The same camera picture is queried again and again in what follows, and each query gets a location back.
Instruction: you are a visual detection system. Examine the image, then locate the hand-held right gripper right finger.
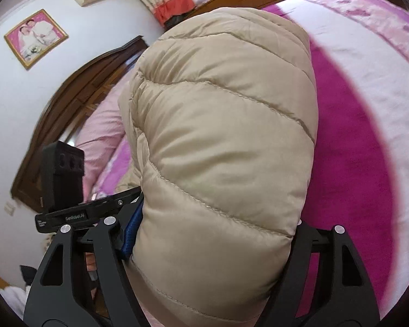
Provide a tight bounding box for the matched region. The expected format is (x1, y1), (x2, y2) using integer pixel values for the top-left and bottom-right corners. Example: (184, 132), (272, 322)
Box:
(259, 221), (377, 327)

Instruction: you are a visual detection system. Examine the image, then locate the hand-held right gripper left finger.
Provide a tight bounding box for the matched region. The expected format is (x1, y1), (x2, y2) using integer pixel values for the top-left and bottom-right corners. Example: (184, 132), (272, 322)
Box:
(23, 194), (144, 327)

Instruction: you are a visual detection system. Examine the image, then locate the beige down jacket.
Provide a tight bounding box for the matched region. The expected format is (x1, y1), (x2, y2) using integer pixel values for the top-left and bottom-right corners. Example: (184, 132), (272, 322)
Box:
(118, 7), (319, 327)

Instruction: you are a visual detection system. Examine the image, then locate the pink striped quilt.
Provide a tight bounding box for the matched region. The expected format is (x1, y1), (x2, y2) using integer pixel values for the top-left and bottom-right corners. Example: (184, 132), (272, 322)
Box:
(75, 75), (130, 198)

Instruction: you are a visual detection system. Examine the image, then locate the dark wooden headboard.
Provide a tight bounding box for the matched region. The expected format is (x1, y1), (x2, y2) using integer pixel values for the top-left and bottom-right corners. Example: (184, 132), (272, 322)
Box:
(10, 36), (149, 208)

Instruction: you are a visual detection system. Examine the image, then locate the magenta and white striped blanket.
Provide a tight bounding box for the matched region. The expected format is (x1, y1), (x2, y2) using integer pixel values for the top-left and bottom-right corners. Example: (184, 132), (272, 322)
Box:
(92, 0), (409, 317)

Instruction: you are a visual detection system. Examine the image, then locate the floral curtain with red hem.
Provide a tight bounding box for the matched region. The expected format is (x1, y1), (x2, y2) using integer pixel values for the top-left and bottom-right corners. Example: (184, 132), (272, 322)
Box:
(118, 0), (196, 29)

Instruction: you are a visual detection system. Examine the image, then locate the framed wall photo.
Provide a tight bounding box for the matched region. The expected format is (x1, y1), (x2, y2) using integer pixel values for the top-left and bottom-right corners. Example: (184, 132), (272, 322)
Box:
(4, 8), (69, 70)

